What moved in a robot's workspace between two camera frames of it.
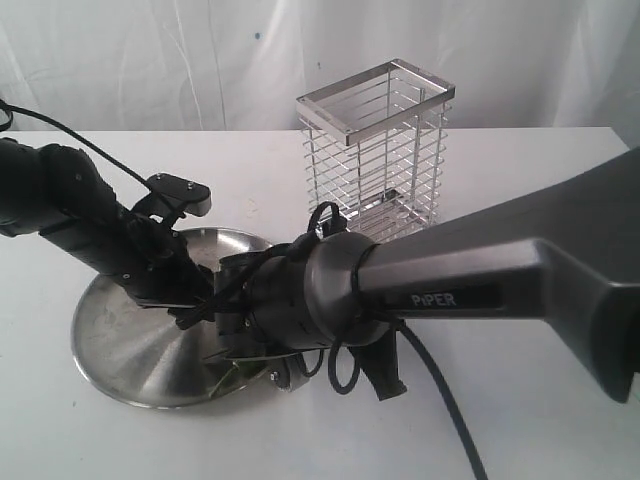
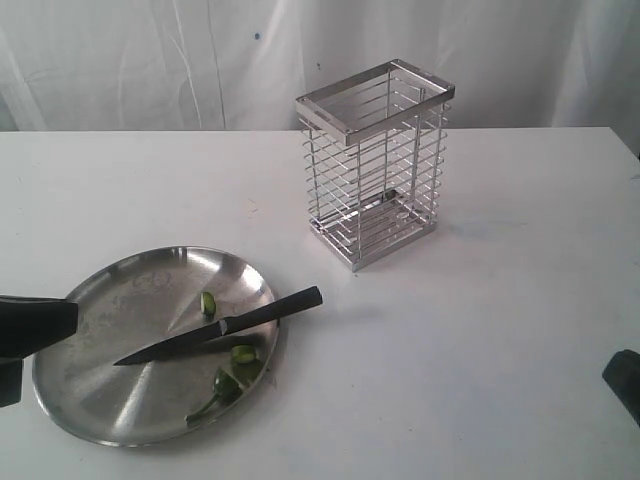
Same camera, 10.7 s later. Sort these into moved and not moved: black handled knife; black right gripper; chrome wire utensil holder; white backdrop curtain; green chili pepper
Moved: black handled knife; black right gripper; green chili pepper
Not moved: chrome wire utensil holder; white backdrop curtain
